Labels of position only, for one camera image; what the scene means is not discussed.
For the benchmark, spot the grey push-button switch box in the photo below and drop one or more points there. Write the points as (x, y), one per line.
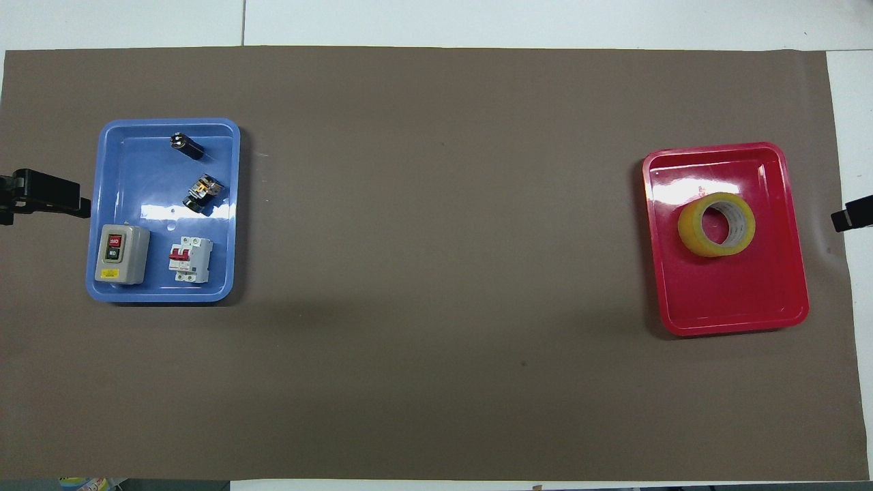
(129, 256)

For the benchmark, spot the yellow tape roll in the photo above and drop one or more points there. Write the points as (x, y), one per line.
(690, 237)

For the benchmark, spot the white circuit breaker red lever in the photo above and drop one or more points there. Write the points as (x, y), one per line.
(193, 262)

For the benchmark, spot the black switch with orange contacts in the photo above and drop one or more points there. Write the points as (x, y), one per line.
(200, 194)

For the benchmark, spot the blue plastic tray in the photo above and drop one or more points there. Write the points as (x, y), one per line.
(136, 198)

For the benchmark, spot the small black cylindrical switch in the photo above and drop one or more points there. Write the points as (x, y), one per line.
(189, 148)

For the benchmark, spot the red plastic tray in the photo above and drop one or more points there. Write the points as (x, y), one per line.
(723, 293)

